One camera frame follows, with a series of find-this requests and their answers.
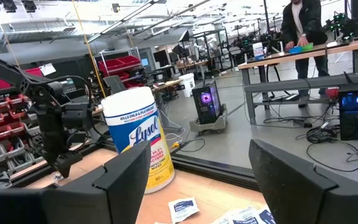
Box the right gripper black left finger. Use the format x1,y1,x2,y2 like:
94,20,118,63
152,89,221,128
0,140,152,224

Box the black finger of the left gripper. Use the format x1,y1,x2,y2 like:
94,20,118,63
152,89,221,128
46,151,84,179

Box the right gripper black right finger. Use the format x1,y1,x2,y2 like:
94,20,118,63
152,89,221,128
249,139,358,224

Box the alcohol pad packet blue print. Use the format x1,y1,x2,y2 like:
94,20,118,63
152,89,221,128
258,208,276,224
168,196,200,224
209,207,262,224

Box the Lysol disinfecting wipes canister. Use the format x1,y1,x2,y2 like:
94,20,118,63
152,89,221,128
100,86,176,195

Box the grey chair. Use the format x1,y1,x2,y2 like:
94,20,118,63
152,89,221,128
103,75,127,95

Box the shelf with red bins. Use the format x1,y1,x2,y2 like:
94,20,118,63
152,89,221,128
94,47,147,91

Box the PC tower blue fan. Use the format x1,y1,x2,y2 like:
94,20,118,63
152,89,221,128
338,82,358,141

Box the grey PC dolly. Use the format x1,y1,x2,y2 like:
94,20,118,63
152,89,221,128
188,104,229,136

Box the wooden desk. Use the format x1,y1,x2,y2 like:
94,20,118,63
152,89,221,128
151,79,185,102

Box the PC tower purple fan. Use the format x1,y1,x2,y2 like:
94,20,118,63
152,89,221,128
191,80,224,125

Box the white bucket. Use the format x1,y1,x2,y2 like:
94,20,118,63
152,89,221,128
178,73,196,98

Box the ceiling light strip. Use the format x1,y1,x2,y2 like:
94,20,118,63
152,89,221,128
85,0,167,44

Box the wooden workbench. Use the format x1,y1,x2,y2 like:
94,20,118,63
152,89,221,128
237,39,358,125

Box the white blue box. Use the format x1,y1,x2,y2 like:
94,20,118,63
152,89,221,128
252,42,265,60

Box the black robot on bench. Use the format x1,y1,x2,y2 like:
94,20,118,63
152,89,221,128
323,11,358,44

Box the person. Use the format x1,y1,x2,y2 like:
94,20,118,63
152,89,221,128
280,0,331,108

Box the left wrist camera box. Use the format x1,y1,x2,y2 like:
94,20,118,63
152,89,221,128
61,101,93,129

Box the black floor cables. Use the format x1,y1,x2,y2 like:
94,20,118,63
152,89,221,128
244,102,358,174

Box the white floor cable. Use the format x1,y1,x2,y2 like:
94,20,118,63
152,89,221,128
163,108,186,142

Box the yellow hanging cord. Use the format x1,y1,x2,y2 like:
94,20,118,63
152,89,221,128
71,0,108,99

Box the black floor cable loop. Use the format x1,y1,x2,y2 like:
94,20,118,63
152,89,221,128
178,138,206,153

